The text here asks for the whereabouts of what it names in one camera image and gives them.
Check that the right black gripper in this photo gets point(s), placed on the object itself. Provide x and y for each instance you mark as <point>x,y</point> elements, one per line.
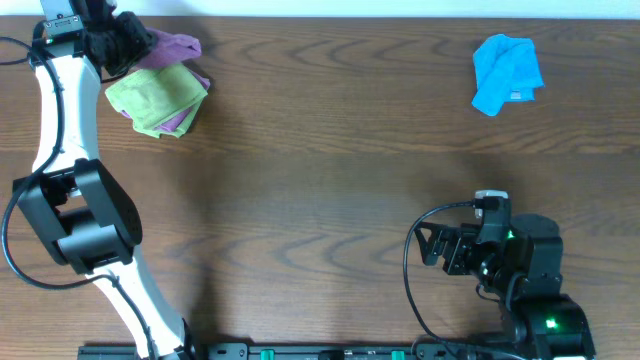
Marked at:
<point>461,241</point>

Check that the blue crumpled cloth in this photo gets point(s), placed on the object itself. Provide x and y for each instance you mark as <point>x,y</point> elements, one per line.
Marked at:
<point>506,70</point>

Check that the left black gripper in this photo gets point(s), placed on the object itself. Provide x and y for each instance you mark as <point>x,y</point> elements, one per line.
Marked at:
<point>126,38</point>

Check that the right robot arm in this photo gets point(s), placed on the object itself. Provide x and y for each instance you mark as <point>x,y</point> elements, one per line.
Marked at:
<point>516,260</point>

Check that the purple cloth under green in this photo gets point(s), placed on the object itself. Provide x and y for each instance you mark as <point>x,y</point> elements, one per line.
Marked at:
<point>176,126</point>

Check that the purple microfiber cloth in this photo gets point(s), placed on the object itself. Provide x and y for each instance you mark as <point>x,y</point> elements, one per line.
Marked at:
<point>170,49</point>

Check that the green folded cloth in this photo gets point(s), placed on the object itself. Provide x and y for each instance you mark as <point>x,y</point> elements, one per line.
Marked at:
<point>149,97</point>

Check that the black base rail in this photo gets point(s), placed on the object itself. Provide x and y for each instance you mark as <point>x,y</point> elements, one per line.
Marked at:
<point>243,351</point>

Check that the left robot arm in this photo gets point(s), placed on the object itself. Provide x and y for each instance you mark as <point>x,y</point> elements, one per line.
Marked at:
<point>79,212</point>

